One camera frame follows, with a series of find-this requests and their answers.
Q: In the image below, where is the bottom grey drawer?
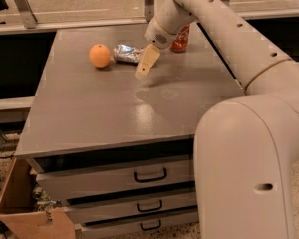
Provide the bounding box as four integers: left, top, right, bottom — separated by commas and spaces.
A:
82, 209, 198, 239

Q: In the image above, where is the middle grey drawer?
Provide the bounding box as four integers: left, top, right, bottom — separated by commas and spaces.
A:
65, 188, 196, 224

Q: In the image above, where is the orange fruit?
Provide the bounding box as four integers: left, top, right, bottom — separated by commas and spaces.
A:
89, 44, 111, 68

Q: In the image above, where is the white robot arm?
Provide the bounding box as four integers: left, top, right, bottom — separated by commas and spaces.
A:
136, 0, 299, 239

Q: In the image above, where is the grey drawer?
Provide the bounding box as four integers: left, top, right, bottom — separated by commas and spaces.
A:
65, 188, 196, 224
37, 156, 194, 200
82, 209, 198, 239

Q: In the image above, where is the left metal bracket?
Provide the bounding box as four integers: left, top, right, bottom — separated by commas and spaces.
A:
14, 0, 37, 29

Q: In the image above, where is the red Coca-Cola can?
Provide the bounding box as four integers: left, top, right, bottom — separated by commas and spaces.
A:
169, 25, 190, 53

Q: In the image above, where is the grey drawer cabinet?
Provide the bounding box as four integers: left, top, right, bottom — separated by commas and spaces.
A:
17, 25, 240, 231

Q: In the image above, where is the cardboard box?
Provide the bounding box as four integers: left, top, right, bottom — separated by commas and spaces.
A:
0, 158, 76, 239

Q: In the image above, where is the middle metal bracket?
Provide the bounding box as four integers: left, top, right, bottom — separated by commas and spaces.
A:
144, 0, 154, 22

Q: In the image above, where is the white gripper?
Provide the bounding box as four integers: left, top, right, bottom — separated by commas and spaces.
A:
135, 16, 177, 79

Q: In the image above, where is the top grey drawer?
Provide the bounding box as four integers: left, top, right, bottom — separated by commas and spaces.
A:
37, 156, 194, 200

